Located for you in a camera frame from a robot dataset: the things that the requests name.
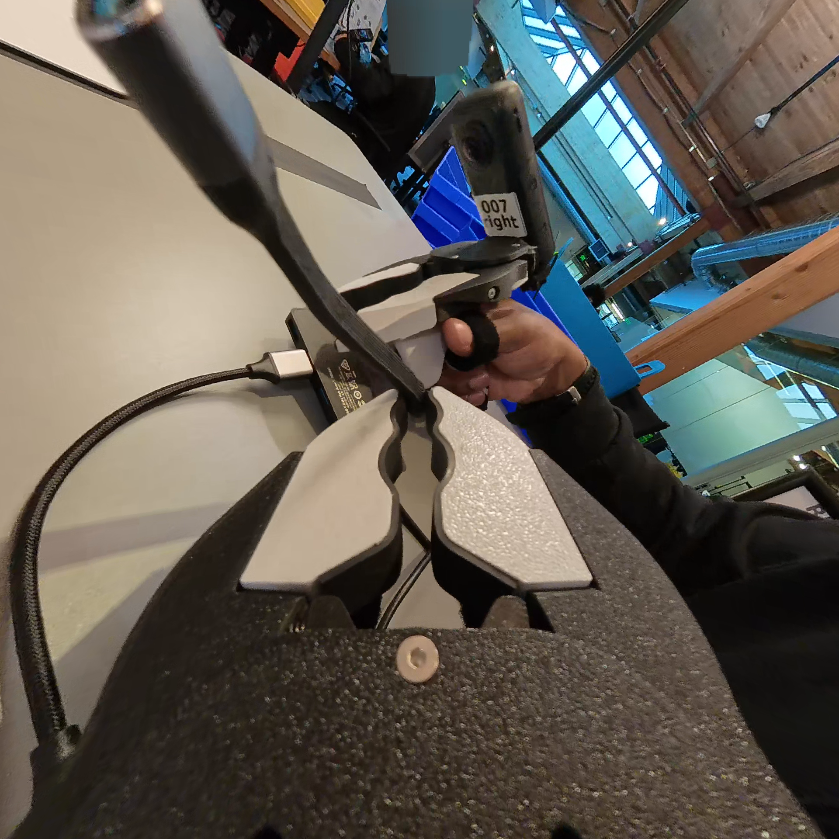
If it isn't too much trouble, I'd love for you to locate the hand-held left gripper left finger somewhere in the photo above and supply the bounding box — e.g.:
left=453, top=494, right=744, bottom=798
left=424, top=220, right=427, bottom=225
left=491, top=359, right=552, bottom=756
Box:
left=239, top=388, right=405, bottom=595

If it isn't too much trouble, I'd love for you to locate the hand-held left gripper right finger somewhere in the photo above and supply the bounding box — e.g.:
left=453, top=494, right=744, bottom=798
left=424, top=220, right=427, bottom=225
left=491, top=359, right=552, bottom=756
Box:
left=426, top=385, right=595, bottom=595

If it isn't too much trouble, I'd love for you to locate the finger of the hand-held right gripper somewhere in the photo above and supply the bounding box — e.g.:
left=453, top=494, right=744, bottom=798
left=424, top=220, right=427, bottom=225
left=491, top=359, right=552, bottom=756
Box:
left=334, top=303, right=452, bottom=389
left=336, top=257, right=490, bottom=313

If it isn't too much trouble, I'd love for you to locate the slim grey USB hub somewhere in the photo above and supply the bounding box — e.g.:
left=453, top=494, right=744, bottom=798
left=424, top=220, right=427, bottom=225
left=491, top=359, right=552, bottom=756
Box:
left=286, top=308, right=397, bottom=422

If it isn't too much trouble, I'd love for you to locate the black braided cable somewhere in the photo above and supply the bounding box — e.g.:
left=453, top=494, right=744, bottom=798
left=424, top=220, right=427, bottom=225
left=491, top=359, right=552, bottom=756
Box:
left=10, top=349, right=315, bottom=777

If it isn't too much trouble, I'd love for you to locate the blue storage bin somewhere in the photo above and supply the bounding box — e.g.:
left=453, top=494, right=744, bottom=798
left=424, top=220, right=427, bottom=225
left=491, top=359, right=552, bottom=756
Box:
left=501, top=259, right=664, bottom=430

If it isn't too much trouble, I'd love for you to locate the grey desk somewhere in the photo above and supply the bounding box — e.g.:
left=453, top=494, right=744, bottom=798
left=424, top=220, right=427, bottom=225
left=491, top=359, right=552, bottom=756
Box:
left=0, top=39, right=525, bottom=787

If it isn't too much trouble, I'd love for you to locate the person's right hand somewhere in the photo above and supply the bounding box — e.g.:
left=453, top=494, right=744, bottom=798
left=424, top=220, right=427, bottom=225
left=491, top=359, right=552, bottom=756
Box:
left=436, top=305, right=594, bottom=412

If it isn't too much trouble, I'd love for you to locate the grey monitor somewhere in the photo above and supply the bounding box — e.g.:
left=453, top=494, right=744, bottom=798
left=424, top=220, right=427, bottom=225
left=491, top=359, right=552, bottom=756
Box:
left=406, top=88, right=468, bottom=173

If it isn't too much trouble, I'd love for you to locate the black stand pole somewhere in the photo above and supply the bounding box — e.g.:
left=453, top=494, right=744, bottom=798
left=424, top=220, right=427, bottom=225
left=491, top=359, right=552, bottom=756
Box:
left=284, top=0, right=350, bottom=94
left=533, top=0, right=693, bottom=150

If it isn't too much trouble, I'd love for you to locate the hanging ceiling lamp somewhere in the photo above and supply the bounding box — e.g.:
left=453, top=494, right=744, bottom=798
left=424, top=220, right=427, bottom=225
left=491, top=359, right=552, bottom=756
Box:
left=752, top=55, right=839, bottom=130

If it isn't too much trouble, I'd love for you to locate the framed black sign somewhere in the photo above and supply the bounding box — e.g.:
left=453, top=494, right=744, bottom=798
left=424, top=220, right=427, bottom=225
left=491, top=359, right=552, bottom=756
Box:
left=733, top=467, right=839, bottom=520

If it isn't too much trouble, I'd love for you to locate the wooden beam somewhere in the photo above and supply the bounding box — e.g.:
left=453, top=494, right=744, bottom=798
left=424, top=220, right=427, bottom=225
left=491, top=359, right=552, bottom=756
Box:
left=624, top=225, right=839, bottom=395

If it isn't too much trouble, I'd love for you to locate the silver air duct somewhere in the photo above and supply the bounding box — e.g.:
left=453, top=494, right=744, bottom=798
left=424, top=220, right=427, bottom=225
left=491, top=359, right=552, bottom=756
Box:
left=690, top=218, right=839, bottom=279

